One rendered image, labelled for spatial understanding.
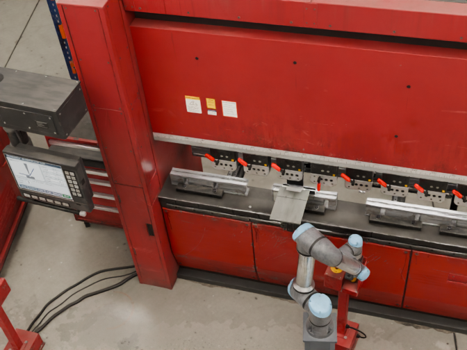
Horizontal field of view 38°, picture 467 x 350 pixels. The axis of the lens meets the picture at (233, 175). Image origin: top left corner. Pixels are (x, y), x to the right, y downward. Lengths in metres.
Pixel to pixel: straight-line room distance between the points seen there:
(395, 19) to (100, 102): 1.60
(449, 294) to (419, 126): 1.26
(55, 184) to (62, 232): 1.74
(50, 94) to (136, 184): 0.93
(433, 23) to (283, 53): 0.73
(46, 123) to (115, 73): 0.44
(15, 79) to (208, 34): 1.00
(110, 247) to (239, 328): 1.23
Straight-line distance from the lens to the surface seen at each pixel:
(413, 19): 3.22
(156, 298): 4.94
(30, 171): 3.84
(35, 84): 3.61
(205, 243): 4.56
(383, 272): 4.36
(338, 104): 3.58
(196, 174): 4.30
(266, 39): 3.43
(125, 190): 4.25
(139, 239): 4.59
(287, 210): 4.00
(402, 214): 4.11
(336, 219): 4.12
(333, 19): 3.27
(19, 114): 3.57
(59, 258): 5.35
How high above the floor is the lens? 4.00
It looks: 45 degrees down
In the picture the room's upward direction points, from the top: 6 degrees counter-clockwise
